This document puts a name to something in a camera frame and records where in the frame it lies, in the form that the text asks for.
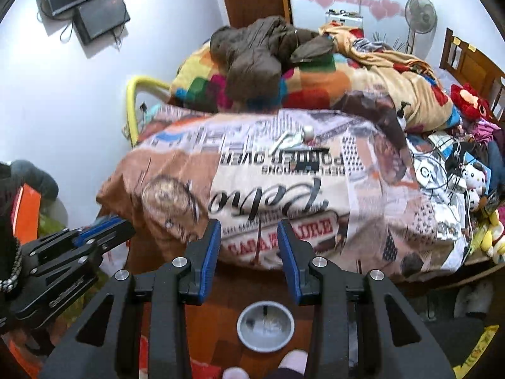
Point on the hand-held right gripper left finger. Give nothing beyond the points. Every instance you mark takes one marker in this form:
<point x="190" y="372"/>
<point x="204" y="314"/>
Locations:
<point x="209" y="258"/>

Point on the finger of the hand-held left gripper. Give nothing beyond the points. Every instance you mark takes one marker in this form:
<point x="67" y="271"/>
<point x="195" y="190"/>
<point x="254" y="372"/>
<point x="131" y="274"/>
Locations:
<point x="86" y="254"/>
<point x="98" y="227"/>

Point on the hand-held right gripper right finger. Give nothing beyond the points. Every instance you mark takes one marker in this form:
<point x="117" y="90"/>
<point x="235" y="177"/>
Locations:
<point x="290" y="262"/>

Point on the round grey metal bowl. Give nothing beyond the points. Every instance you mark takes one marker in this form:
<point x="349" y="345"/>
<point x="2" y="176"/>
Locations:
<point x="266" y="327"/>

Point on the white shopping bag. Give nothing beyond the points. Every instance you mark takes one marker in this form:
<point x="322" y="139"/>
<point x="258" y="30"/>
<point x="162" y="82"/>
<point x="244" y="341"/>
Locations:
<point x="116" y="258"/>

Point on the green plastic bag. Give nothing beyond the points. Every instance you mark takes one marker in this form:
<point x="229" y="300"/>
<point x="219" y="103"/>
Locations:
<point x="51" y="225"/>

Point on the orange box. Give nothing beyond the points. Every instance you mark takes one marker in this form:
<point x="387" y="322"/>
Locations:
<point x="25" y="217"/>

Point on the newspaper print blanket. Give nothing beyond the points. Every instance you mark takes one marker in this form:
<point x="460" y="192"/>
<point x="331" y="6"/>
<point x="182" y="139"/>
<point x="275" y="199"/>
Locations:
<point x="276" y="189"/>

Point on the grey cloth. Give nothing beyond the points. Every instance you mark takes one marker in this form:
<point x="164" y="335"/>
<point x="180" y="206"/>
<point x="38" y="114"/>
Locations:
<point x="37" y="179"/>

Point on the pink slipper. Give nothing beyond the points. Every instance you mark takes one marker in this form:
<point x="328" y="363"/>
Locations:
<point x="234" y="373"/>
<point x="292" y="363"/>

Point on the white round device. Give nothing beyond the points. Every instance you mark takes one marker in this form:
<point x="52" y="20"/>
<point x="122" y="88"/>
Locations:
<point x="425" y="173"/>

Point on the colourful checked blanket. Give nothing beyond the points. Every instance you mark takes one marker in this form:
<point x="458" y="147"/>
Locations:
<point x="319" y="83"/>

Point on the white bottle black pump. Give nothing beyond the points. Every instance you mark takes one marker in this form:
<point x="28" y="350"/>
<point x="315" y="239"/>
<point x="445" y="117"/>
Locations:
<point x="402" y="115"/>

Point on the white fluffy slippers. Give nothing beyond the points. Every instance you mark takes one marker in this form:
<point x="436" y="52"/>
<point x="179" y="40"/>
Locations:
<point x="473" y="298"/>

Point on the yellow plush toy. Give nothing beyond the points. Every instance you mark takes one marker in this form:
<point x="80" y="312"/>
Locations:
<point x="491" y="241"/>

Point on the white spotted plush toy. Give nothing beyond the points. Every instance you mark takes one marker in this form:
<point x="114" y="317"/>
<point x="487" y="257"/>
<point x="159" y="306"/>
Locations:
<point x="475" y="179"/>

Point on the brown padded jacket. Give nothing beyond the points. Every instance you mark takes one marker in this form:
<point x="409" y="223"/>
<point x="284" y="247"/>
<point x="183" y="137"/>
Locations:
<point x="252" y="59"/>

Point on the yellow printed tape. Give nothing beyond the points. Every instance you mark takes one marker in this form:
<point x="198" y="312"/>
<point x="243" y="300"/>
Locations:
<point x="477" y="351"/>

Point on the beige cartoon blanket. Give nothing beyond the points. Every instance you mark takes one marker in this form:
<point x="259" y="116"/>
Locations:
<point x="414" y="83"/>

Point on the pink clothing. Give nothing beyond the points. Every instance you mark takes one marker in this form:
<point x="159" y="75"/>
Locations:
<point x="485" y="129"/>

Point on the dried twig bundle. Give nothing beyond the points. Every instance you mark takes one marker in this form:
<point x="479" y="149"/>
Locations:
<point x="388" y="41"/>

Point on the red plush toy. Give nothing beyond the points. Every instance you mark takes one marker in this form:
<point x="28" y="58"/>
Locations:
<point x="471" y="100"/>

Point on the white appliance box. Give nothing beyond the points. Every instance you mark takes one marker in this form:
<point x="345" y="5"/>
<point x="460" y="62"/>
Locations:
<point x="343" y="19"/>

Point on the brown wooden headboard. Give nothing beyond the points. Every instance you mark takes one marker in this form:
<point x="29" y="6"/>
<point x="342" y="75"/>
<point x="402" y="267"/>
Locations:
<point x="473" y="67"/>

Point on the standing electric fan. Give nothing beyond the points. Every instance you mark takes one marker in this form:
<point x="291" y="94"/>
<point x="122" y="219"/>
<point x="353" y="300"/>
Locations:
<point x="420" y="15"/>

